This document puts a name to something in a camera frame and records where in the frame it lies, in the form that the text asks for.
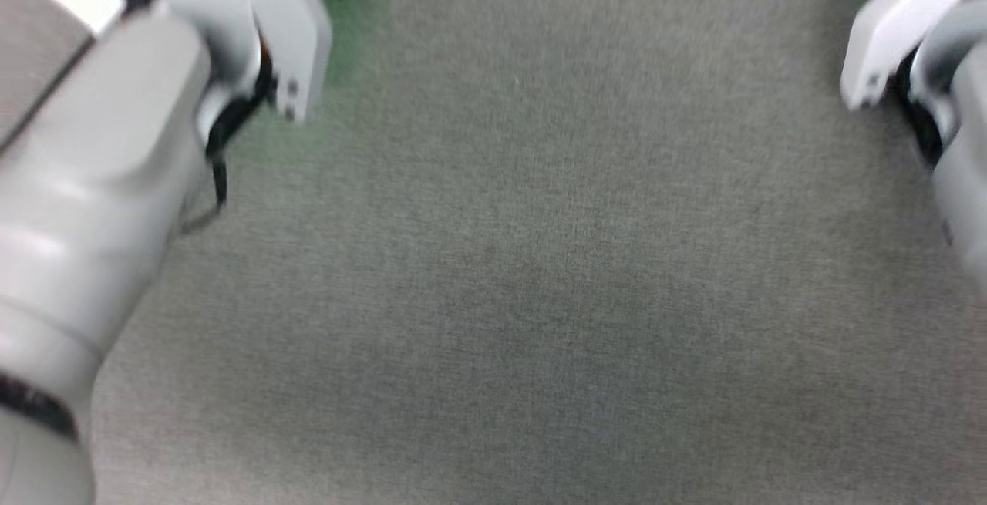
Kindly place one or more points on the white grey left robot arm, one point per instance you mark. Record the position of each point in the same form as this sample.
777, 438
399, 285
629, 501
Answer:
92, 181

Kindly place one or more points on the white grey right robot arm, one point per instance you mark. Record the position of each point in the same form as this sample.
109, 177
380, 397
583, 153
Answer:
964, 143

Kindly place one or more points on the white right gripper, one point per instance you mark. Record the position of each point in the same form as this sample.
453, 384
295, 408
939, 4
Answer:
887, 23

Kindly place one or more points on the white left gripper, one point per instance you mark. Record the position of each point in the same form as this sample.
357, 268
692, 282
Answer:
289, 27

